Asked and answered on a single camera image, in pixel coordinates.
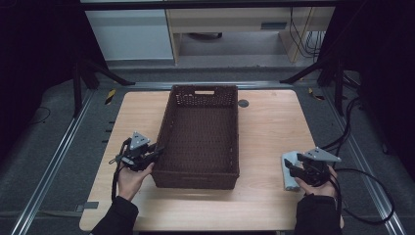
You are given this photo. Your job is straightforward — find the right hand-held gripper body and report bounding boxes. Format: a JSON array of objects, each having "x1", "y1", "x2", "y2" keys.
[{"x1": 297, "y1": 147, "x2": 343, "y2": 188}]

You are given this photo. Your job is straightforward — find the grey table bracket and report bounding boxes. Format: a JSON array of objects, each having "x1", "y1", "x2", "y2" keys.
[{"x1": 75, "y1": 201, "x2": 100, "y2": 213}]

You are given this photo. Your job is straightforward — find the person's right hand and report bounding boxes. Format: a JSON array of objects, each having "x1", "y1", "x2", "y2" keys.
[{"x1": 295, "y1": 165, "x2": 339, "y2": 199}]

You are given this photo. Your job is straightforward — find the metal floor rail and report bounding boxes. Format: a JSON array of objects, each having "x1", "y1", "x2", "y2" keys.
[
  {"x1": 321, "y1": 87, "x2": 407, "y2": 235},
  {"x1": 125, "y1": 80, "x2": 295, "y2": 91},
  {"x1": 11, "y1": 89, "x2": 96, "y2": 235}
]

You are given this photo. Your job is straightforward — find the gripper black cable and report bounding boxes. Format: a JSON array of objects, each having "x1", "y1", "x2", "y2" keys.
[
  {"x1": 112, "y1": 138, "x2": 130, "y2": 201},
  {"x1": 327, "y1": 170, "x2": 346, "y2": 229}
]

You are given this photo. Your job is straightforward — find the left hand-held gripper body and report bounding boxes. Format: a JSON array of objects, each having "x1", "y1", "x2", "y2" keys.
[{"x1": 109, "y1": 131, "x2": 157, "y2": 172}]

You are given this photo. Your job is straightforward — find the white cabinet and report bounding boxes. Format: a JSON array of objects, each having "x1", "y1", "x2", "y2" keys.
[{"x1": 85, "y1": 9, "x2": 174, "y2": 62}]

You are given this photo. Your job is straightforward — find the thick black floor cables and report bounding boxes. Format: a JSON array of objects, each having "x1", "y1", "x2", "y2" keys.
[{"x1": 317, "y1": 96, "x2": 365, "y2": 155}]

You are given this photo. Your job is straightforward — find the yellow black tape strip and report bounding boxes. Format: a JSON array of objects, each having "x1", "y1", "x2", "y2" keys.
[
  {"x1": 307, "y1": 87, "x2": 326, "y2": 102},
  {"x1": 104, "y1": 88, "x2": 117, "y2": 106}
]

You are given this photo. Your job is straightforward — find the black looped floor cable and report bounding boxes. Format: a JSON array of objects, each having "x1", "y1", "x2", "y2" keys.
[{"x1": 336, "y1": 167, "x2": 395, "y2": 226}]

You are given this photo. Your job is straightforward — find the brown woven basket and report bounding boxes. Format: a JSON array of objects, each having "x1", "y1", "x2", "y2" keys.
[{"x1": 151, "y1": 84, "x2": 241, "y2": 190}]

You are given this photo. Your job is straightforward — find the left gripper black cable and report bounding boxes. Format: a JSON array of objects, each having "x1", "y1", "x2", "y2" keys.
[{"x1": 112, "y1": 138, "x2": 130, "y2": 201}]

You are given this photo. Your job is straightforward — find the small white box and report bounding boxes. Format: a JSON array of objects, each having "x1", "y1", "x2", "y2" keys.
[{"x1": 281, "y1": 150, "x2": 302, "y2": 192}]

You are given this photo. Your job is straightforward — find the person's left hand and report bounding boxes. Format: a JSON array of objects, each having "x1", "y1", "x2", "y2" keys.
[{"x1": 116, "y1": 162, "x2": 155, "y2": 202}]

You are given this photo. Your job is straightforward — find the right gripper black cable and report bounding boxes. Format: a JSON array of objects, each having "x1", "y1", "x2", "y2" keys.
[{"x1": 327, "y1": 170, "x2": 346, "y2": 229}]

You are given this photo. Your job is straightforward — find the black metal stand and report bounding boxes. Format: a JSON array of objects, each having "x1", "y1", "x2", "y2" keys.
[
  {"x1": 71, "y1": 48, "x2": 136, "y2": 118},
  {"x1": 279, "y1": 48, "x2": 346, "y2": 117}
]

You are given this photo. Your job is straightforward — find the thin black floor cable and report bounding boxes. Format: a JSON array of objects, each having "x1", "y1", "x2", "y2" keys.
[{"x1": 30, "y1": 106, "x2": 52, "y2": 125}]

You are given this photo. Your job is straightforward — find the black hanging desk cables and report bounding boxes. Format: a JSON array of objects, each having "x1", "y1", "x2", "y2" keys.
[{"x1": 288, "y1": 7, "x2": 327, "y2": 63}]

